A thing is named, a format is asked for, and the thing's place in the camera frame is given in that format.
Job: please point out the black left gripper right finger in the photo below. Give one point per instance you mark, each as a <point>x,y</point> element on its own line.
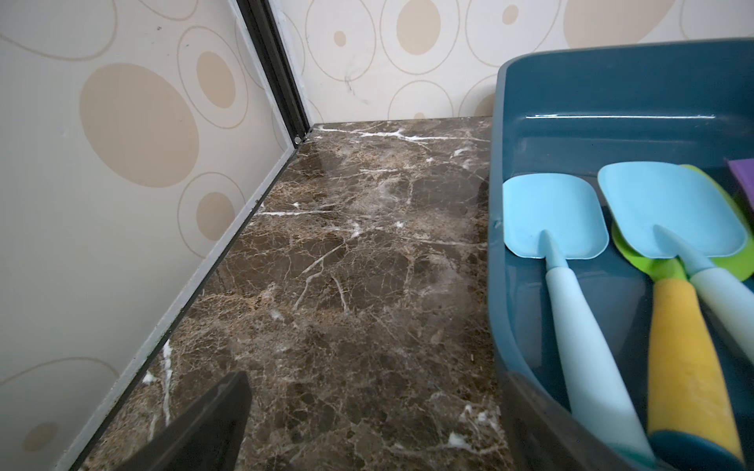
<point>542,435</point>

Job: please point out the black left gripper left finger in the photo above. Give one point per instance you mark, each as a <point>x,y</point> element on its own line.
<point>208,436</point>

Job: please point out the blue shovel light blue handle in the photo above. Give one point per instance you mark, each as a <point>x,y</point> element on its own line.
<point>669,211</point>

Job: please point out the purple shovel pink handle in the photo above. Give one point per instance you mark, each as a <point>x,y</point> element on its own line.
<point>743,172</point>

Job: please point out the black corner frame post left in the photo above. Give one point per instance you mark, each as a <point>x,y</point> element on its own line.
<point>261,24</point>

